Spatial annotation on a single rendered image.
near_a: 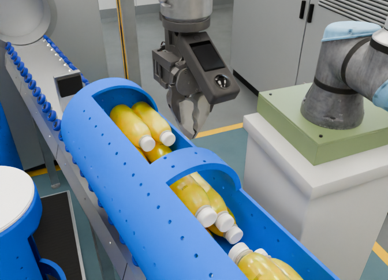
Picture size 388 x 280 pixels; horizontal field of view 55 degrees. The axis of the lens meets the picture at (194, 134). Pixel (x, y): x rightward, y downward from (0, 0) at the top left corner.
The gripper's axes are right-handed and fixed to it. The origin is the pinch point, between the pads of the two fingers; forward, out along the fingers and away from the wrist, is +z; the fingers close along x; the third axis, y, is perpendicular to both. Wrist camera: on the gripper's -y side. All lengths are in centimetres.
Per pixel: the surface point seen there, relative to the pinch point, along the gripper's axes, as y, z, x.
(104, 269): 60, 103, 8
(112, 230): 24.0, 41.4, 10.4
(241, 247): -13.1, 17.4, -1.7
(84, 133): 34.7, 16.0, 10.3
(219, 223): -2.3, 23.1, -4.8
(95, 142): 28.2, 15.2, 9.6
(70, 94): 89, 33, 0
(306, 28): 125, 50, -172
